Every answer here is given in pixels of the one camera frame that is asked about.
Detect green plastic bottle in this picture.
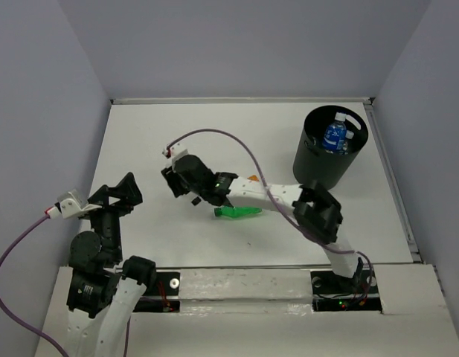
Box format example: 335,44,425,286
214,206,262,219

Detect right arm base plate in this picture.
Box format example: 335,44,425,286
310,269,382,312

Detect black plastic bin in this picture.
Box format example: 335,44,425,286
292,105,369,190

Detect clear bottle green white label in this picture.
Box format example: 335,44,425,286
340,130,354,155

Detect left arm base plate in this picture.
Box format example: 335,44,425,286
133,271,181,313

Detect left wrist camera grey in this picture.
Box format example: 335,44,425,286
45,189,102,219

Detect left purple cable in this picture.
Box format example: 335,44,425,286
0,210,132,357

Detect clear bottle black cap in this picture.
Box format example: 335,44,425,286
179,193,201,206

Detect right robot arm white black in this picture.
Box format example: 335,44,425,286
161,150,363,292

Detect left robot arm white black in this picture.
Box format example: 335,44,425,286
59,172,157,356

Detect aluminium table edge rail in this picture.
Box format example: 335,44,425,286
110,97,373,105

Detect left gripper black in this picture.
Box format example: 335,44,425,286
84,170,144,260

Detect clear bottle blue label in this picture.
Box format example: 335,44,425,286
322,112,347,152

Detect white foam front board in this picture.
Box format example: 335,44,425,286
179,268,313,316

